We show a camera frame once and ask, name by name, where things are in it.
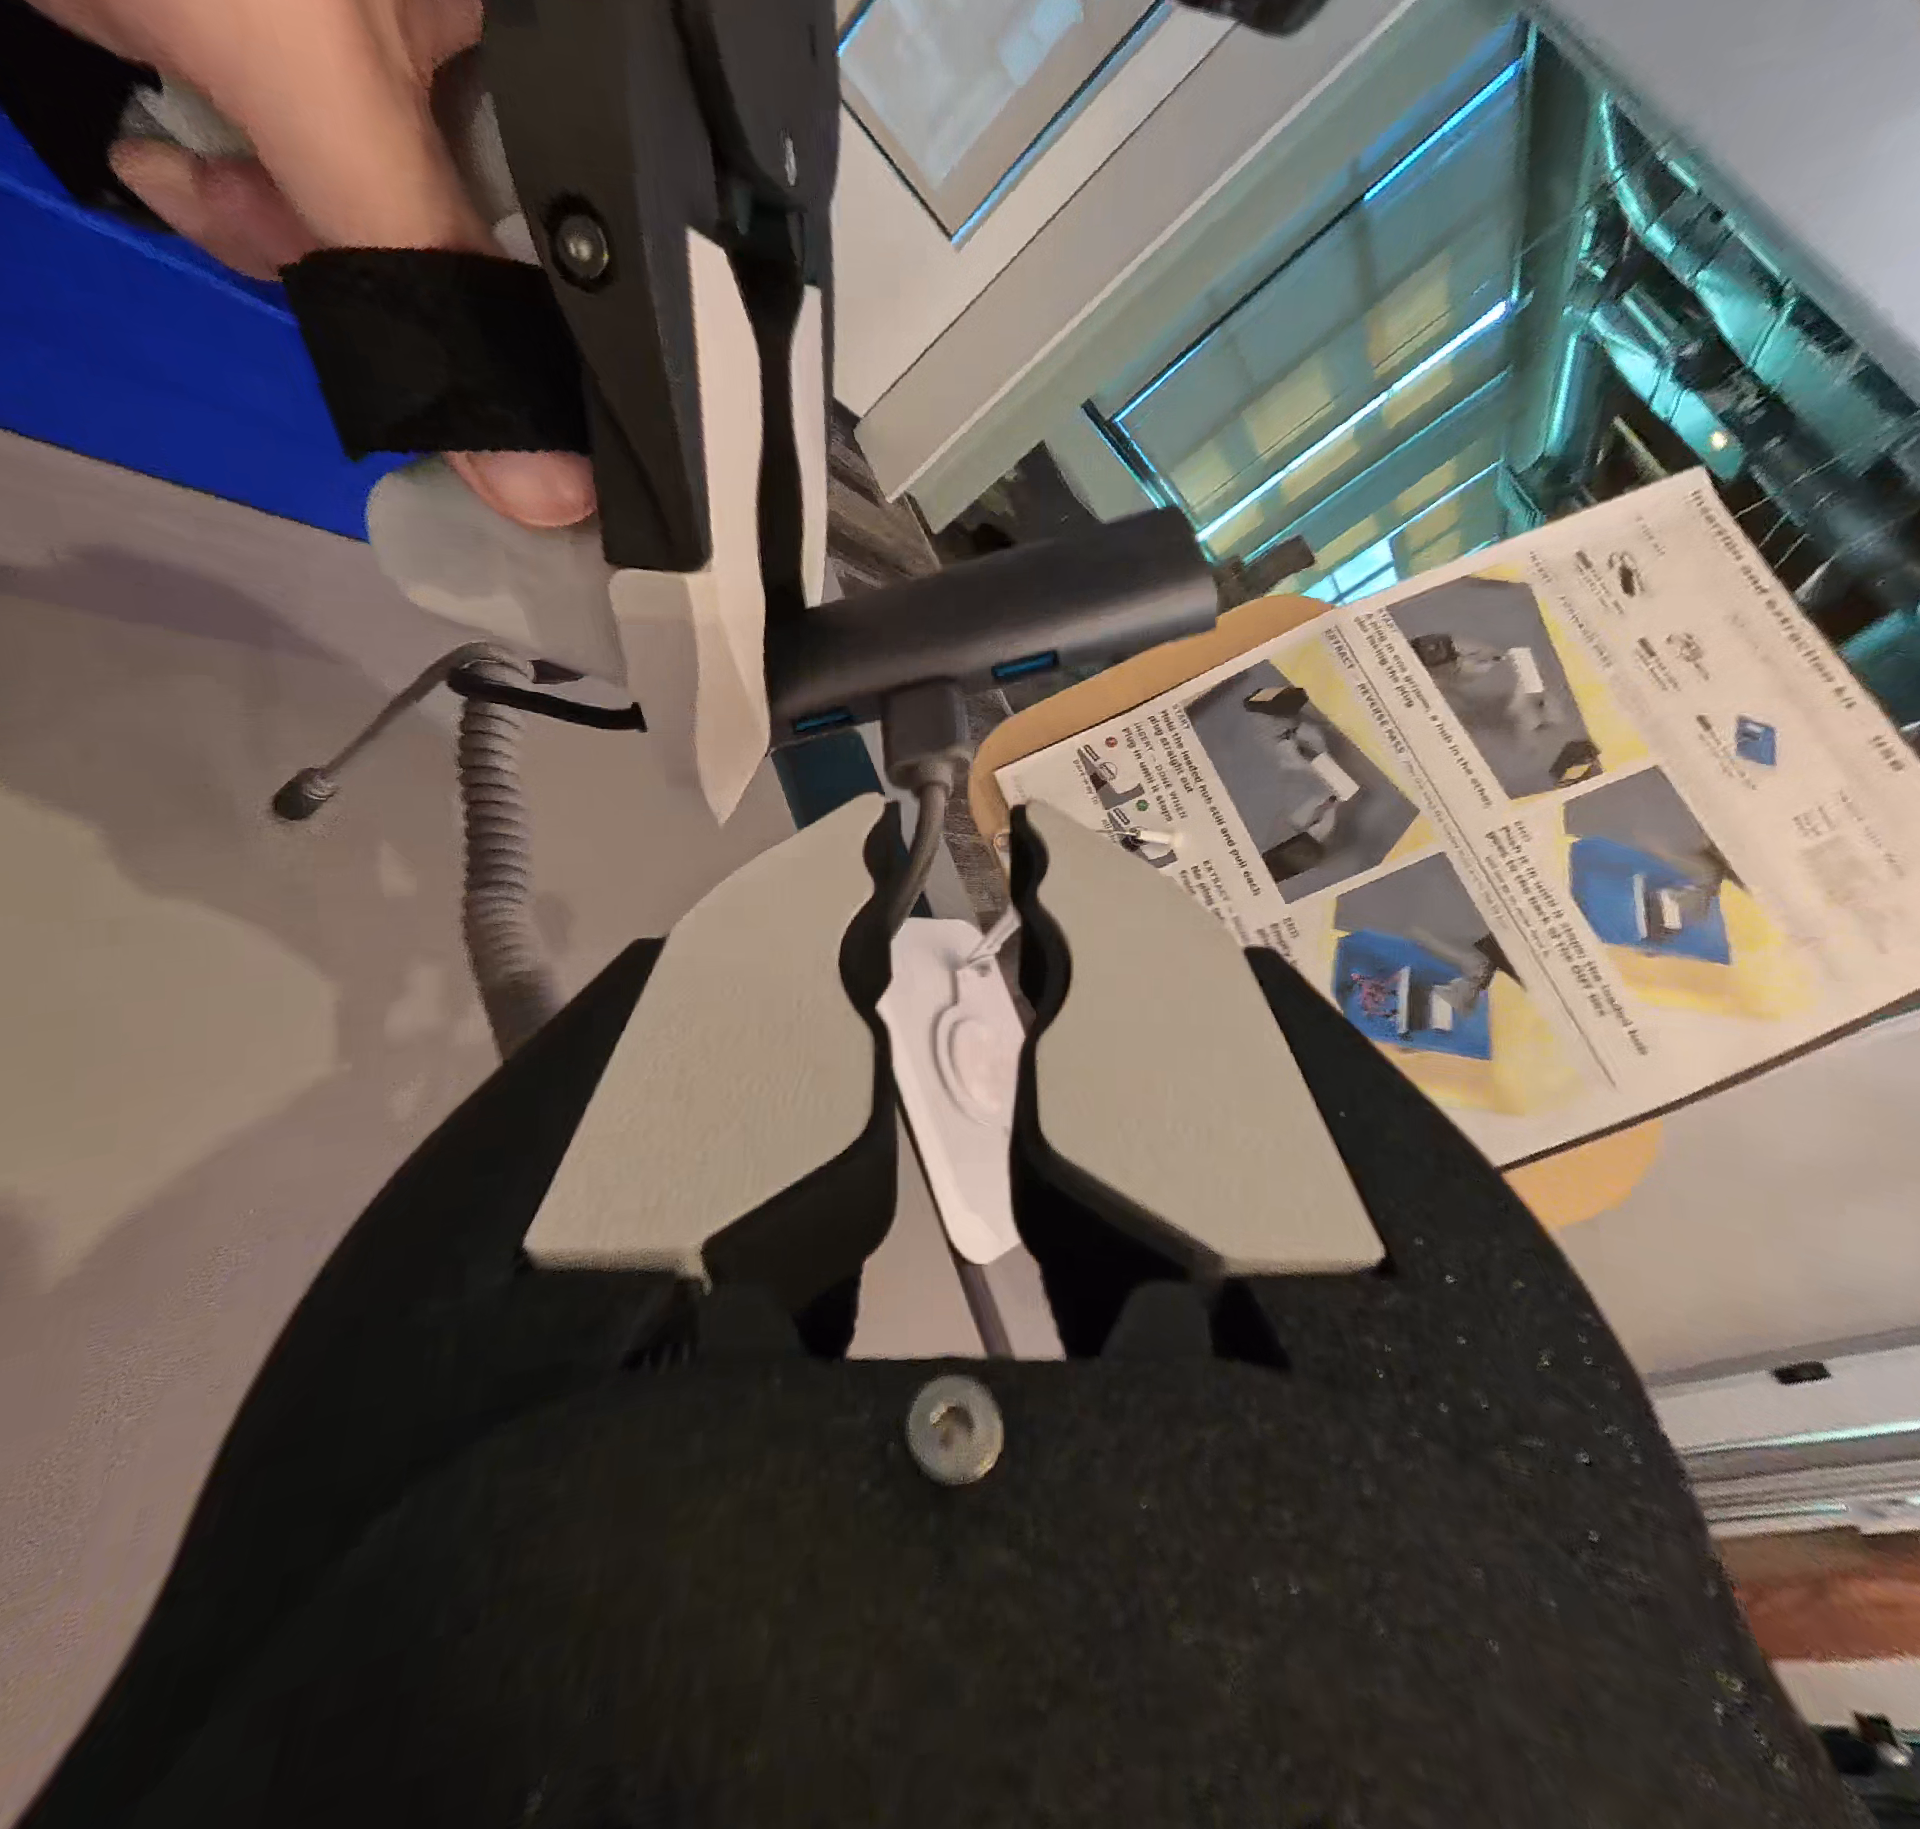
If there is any large gridded window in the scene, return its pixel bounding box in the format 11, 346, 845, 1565
831, 0, 1175, 245

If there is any silver ventilation duct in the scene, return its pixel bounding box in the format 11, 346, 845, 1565
1561, 105, 1920, 512

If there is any grey usb cable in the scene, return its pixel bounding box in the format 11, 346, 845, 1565
270, 645, 973, 962

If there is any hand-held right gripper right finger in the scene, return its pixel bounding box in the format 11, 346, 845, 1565
1008, 803, 1389, 1284

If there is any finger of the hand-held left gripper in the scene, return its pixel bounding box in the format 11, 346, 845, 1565
606, 220, 784, 829
778, 285, 835, 612

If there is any black coiled cable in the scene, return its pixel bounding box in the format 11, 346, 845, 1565
455, 682, 571, 1063

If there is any dark grey usb hub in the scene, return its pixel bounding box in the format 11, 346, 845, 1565
765, 511, 1219, 732

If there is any printed instruction sheet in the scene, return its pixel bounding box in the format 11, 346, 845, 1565
995, 467, 1920, 1172

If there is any narrow side window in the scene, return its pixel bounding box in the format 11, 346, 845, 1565
1087, 26, 1535, 605

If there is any white stand with wooden board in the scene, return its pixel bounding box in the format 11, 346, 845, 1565
874, 592, 1669, 1268

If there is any person's left hand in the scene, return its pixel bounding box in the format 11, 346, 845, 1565
0, 0, 503, 287

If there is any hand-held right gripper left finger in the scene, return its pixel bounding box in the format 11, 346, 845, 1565
523, 796, 902, 1284

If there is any blue plastic bin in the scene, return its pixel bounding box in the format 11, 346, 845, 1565
0, 112, 424, 545

